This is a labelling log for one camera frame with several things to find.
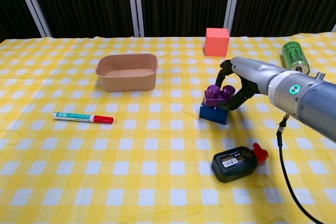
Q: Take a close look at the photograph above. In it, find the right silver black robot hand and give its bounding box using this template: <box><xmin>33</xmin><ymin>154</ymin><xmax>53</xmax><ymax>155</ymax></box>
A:
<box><xmin>215</xmin><ymin>56</ymin><xmax>283</xmax><ymax>111</ymax></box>

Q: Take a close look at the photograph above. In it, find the small purple building block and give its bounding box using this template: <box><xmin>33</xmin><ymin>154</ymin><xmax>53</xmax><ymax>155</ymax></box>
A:
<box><xmin>204</xmin><ymin>84</ymin><xmax>236</xmax><ymax>108</ymax></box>

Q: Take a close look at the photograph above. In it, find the blue building block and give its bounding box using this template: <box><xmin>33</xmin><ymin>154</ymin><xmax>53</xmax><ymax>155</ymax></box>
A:
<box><xmin>198</xmin><ymin>100</ymin><xmax>228</xmax><ymax>125</ymax></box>

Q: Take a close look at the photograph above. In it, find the green drink can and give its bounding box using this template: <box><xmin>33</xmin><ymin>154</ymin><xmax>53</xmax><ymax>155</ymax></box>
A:
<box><xmin>281</xmin><ymin>41</ymin><xmax>311</xmax><ymax>75</ymax></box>

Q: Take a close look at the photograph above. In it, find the orange pink cube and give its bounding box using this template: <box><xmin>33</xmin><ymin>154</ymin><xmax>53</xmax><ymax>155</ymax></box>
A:
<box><xmin>204</xmin><ymin>27</ymin><xmax>231</xmax><ymax>58</ymax></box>

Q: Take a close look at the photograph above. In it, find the black ink bottle red cap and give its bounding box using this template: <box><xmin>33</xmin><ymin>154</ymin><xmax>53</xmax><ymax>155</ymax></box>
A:
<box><xmin>211</xmin><ymin>143</ymin><xmax>269</xmax><ymax>183</ymax></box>

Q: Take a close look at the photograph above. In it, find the brown paper bowl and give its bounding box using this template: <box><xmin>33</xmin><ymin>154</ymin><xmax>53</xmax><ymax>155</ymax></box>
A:
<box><xmin>95</xmin><ymin>53</ymin><xmax>159</xmax><ymax>93</ymax></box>

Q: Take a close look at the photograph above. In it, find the yellow white checked tablecloth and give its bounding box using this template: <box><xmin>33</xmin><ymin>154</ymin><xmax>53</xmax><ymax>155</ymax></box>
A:
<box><xmin>0</xmin><ymin>31</ymin><xmax>336</xmax><ymax>224</ymax></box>

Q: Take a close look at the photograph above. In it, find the white marker with red cap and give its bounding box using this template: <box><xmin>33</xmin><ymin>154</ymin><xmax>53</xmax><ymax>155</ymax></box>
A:
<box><xmin>52</xmin><ymin>112</ymin><xmax>114</xmax><ymax>124</ymax></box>

